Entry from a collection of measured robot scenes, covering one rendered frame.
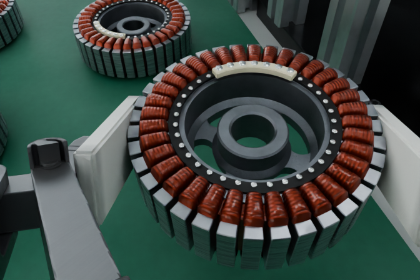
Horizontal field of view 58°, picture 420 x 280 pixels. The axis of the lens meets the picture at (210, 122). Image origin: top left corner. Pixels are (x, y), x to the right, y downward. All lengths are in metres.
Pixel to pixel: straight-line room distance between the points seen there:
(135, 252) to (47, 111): 0.16
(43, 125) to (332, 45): 0.24
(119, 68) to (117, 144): 0.20
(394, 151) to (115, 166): 0.11
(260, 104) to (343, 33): 0.12
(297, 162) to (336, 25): 0.16
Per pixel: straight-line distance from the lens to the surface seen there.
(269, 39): 0.42
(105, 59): 0.35
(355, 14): 0.29
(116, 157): 0.16
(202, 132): 0.19
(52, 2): 0.52
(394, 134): 0.17
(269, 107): 0.20
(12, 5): 0.45
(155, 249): 0.25
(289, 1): 0.39
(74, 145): 0.16
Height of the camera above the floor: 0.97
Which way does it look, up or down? 45 degrees down
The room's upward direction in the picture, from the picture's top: straight up
